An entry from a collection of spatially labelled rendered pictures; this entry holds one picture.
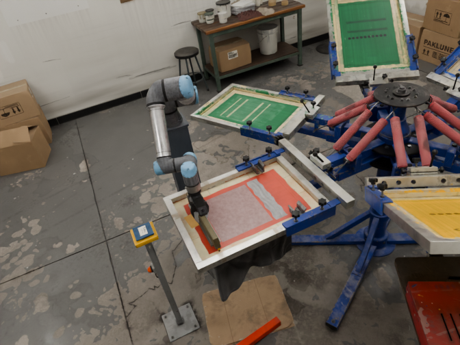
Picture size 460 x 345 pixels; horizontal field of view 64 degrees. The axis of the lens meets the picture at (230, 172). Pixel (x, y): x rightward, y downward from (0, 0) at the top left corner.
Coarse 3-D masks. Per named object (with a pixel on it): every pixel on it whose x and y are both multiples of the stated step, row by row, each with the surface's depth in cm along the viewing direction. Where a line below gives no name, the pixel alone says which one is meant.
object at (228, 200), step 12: (264, 180) 223; (276, 180) 222; (216, 192) 220; (228, 192) 219; (240, 192) 217; (252, 192) 216; (276, 192) 213; (216, 204) 212; (228, 204) 211; (240, 204) 210; (216, 216) 205
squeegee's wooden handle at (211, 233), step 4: (188, 196) 206; (200, 216) 192; (204, 216) 192; (200, 220) 197; (204, 220) 190; (204, 224) 188; (208, 224) 187; (204, 228) 193; (208, 228) 185; (212, 228) 185; (208, 232) 184; (212, 232) 183; (212, 236) 181; (216, 236) 180; (212, 240) 181; (216, 240) 180; (216, 244) 182; (216, 248) 183
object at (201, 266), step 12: (288, 168) 223; (216, 180) 223; (228, 180) 226; (300, 180) 213; (180, 192) 219; (312, 192) 204; (168, 204) 212; (180, 228) 196; (276, 228) 188; (252, 240) 183; (264, 240) 184; (192, 252) 182; (228, 252) 180; (240, 252) 181; (204, 264) 176; (216, 264) 178
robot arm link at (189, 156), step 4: (188, 152) 190; (184, 156) 188; (188, 156) 187; (192, 156) 188; (176, 160) 186; (180, 160) 186; (184, 160) 186; (188, 160) 184; (192, 160) 185; (196, 160) 189; (176, 164) 185; (180, 164) 185; (196, 164) 186; (176, 168) 186; (180, 168) 186
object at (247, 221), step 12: (288, 192) 212; (252, 204) 208; (288, 204) 205; (228, 216) 203; (240, 216) 202; (252, 216) 201; (264, 216) 200; (288, 216) 198; (216, 228) 198; (228, 228) 197; (240, 228) 196; (252, 228) 195; (264, 228) 193; (204, 240) 192; (228, 240) 190
